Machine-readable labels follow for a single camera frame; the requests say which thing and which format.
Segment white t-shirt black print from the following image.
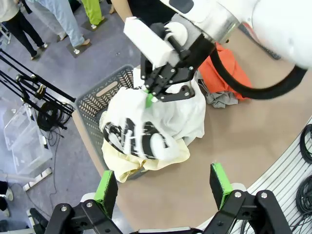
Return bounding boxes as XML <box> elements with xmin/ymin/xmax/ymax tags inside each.
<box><xmin>98</xmin><ymin>67</ymin><xmax>207</xmax><ymax>162</ymax></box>

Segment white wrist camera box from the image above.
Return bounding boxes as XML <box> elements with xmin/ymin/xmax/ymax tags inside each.
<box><xmin>123</xmin><ymin>16</ymin><xmax>176</xmax><ymax>70</ymax></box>

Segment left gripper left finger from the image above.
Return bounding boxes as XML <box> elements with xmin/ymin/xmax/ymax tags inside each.
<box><xmin>45</xmin><ymin>170</ymin><xmax>124</xmax><ymax>234</ymax></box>

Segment mannequin cream jacket black trousers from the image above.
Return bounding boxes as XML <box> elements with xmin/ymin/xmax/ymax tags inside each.
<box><xmin>0</xmin><ymin>0</ymin><xmax>49</xmax><ymax>61</ymax></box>

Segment bystander black trousers white shoe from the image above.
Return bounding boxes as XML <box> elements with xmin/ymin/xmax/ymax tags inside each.
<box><xmin>0</xmin><ymin>180</ymin><xmax>14</xmax><ymax>217</ymax></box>

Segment aluminium slotted frame rail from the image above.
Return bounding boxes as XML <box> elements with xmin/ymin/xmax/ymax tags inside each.
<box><xmin>196</xmin><ymin>116</ymin><xmax>312</xmax><ymax>234</ymax></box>

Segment black coiled cable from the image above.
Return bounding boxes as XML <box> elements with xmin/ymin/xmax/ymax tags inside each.
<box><xmin>295</xmin><ymin>175</ymin><xmax>312</xmax><ymax>220</ymax></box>
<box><xmin>299</xmin><ymin>123</ymin><xmax>312</xmax><ymax>164</ymax></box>
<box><xmin>36</xmin><ymin>101</ymin><xmax>68</xmax><ymax>132</ymax></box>

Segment black floor stand base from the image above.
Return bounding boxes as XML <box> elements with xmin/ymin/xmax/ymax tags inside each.
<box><xmin>26</xmin><ymin>208</ymin><xmax>49</xmax><ymax>234</ymax></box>

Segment grey marl shorts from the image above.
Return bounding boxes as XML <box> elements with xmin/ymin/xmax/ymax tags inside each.
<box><xmin>197</xmin><ymin>78</ymin><xmax>239</xmax><ymax>109</ymax></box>

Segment person's right forearm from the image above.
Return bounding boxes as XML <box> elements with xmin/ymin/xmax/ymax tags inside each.
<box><xmin>114</xmin><ymin>0</ymin><xmax>134</xmax><ymax>18</ymax></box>

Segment person in black t-shirt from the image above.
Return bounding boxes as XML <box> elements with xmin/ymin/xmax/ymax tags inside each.
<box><xmin>126</xmin><ymin>0</ymin><xmax>171</xmax><ymax>27</ymax></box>

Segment orange t-shirt yellow print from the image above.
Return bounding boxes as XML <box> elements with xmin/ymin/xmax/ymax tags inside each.
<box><xmin>196</xmin><ymin>42</ymin><xmax>254</xmax><ymax>100</ymax></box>

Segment white desk base frame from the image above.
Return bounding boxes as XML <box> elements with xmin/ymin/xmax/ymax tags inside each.
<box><xmin>0</xmin><ymin>167</ymin><xmax>53</xmax><ymax>192</ymax></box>

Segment cream yellow garment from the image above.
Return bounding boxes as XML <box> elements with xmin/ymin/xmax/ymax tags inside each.
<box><xmin>100</xmin><ymin>140</ymin><xmax>191</xmax><ymax>183</ymax></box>

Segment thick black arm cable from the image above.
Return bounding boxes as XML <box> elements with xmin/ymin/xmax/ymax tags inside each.
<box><xmin>209</xmin><ymin>41</ymin><xmax>309</xmax><ymax>100</ymax></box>

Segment black camera tripod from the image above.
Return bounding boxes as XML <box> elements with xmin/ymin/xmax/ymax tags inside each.
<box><xmin>0</xmin><ymin>48</ymin><xmax>77</xmax><ymax>131</ymax></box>

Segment grey plastic lattice basket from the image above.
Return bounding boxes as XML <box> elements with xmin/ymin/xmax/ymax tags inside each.
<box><xmin>74</xmin><ymin>64</ymin><xmax>152</xmax><ymax>181</ymax></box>

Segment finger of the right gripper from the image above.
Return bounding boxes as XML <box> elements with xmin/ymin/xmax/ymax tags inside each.
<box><xmin>140</xmin><ymin>55</ymin><xmax>161</xmax><ymax>95</ymax></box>
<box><xmin>145</xmin><ymin>79</ymin><xmax>195</xmax><ymax>108</ymax></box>

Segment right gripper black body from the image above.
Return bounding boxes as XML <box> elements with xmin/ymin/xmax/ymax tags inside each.
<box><xmin>152</xmin><ymin>34</ymin><xmax>217</xmax><ymax>85</ymax></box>

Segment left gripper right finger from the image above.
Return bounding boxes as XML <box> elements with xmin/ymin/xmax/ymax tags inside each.
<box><xmin>203</xmin><ymin>162</ymin><xmax>294</xmax><ymax>234</ymax></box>

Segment mannequin blue fleece light jeans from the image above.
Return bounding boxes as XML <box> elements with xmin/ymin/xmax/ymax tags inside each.
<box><xmin>25</xmin><ymin>0</ymin><xmax>91</xmax><ymax>55</ymax></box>

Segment mannequin in green trousers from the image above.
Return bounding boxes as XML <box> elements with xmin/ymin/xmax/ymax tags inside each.
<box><xmin>80</xmin><ymin>0</ymin><xmax>106</xmax><ymax>30</ymax></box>

